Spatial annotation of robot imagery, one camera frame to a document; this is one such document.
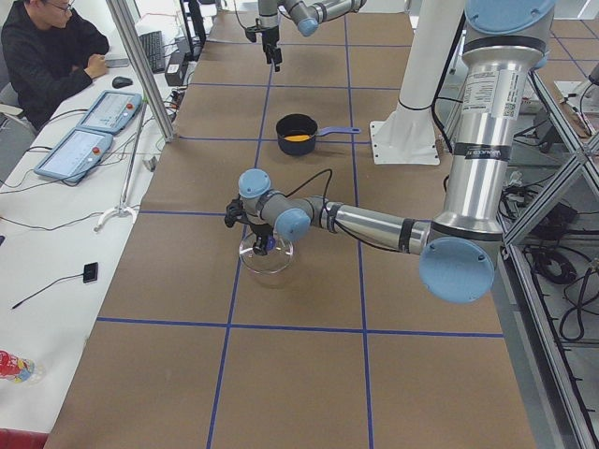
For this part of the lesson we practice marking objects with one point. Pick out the aluminium frame post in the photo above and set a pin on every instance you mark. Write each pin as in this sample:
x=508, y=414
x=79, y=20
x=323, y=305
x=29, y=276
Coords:
x=125, y=26

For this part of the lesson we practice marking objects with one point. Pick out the yellow corn cob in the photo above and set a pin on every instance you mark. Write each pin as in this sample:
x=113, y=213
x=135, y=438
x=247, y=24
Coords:
x=297, y=138

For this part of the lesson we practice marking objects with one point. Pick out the glass lid with blue knob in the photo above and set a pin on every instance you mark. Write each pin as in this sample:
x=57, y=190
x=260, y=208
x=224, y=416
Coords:
x=276, y=256

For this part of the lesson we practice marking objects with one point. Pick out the blue teach pendant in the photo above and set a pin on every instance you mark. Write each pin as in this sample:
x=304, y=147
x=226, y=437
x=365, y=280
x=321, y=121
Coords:
x=112, y=112
x=74, y=155

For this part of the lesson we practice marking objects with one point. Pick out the aluminium frame rack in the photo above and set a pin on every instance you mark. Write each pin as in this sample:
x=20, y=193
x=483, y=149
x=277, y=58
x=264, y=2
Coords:
x=547, y=290

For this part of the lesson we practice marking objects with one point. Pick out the small black square device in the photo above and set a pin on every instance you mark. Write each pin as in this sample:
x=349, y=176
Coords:
x=90, y=272

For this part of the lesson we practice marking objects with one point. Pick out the white stand with thin rod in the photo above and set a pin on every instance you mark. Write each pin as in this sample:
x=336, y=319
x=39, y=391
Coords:
x=123, y=209

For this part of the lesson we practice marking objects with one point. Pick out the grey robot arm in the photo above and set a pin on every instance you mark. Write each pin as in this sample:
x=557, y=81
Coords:
x=502, y=42
x=307, y=19

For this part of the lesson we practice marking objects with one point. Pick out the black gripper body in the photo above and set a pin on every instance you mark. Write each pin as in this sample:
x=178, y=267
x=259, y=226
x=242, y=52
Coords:
x=270, y=37
x=258, y=231

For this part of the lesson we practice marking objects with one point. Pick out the red printed plastic bag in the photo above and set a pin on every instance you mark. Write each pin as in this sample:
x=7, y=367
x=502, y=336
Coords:
x=20, y=370

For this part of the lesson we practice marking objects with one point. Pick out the black keyboard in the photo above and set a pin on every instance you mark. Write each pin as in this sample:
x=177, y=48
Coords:
x=154, y=50

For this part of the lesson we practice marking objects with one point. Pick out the black power adapter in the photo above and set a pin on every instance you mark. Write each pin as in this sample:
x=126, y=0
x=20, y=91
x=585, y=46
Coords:
x=176, y=68

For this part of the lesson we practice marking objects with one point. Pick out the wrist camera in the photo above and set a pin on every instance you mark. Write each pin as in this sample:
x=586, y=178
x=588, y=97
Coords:
x=235, y=213
x=251, y=32

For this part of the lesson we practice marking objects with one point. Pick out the dark pot with blue handle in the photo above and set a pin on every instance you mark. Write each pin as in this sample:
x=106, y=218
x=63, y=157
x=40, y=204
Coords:
x=297, y=133

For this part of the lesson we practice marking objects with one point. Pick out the person in black hoodie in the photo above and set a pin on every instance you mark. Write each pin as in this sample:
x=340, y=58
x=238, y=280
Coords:
x=51, y=53

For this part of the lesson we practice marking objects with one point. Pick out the upper blue teach pendant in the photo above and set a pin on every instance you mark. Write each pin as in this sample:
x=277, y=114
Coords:
x=112, y=112

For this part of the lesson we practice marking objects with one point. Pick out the black computer mouse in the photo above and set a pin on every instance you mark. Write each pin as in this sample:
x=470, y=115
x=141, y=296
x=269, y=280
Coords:
x=121, y=82

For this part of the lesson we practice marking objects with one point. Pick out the lower blue teach pendant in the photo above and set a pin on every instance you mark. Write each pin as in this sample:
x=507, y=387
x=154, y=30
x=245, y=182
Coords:
x=74, y=155

